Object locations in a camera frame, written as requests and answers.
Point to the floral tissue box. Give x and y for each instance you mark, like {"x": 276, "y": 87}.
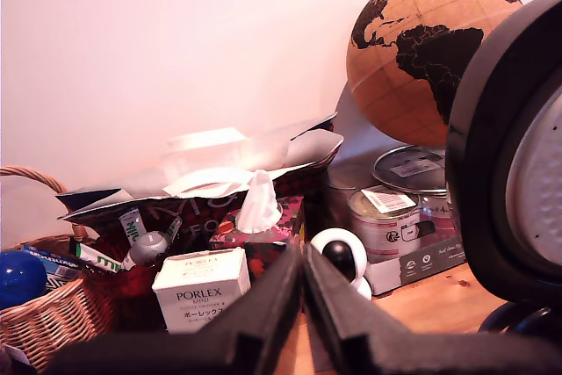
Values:
{"x": 263, "y": 243}

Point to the white Porlex Mini box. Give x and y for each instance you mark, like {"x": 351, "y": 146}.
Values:
{"x": 199, "y": 287}

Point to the labelled round tin can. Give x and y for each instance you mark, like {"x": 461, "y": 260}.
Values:
{"x": 377, "y": 221}

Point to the grey and white carton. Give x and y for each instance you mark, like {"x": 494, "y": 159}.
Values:
{"x": 421, "y": 263}

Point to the white tissue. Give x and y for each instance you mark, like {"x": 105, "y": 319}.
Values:
{"x": 261, "y": 208}

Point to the red and white gift bag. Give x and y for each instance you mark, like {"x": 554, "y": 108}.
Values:
{"x": 197, "y": 217}

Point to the silver round bottle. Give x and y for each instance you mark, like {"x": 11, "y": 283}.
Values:
{"x": 147, "y": 247}

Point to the round metal tin lid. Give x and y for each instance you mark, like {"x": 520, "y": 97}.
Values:
{"x": 408, "y": 168}

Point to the green and white sachet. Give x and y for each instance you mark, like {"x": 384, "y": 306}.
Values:
{"x": 94, "y": 256}
{"x": 133, "y": 226}

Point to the woven wicker basket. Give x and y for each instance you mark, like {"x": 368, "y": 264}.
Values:
{"x": 52, "y": 309}

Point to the blue printed box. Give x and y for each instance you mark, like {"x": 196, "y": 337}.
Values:
{"x": 52, "y": 258}

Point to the cork world globe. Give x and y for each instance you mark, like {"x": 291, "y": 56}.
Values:
{"x": 408, "y": 85}

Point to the blue ball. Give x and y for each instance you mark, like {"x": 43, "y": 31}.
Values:
{"x": 19, "y": 276}

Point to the white round security camera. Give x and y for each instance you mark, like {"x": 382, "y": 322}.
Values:
{"x": 347, "y": 247}

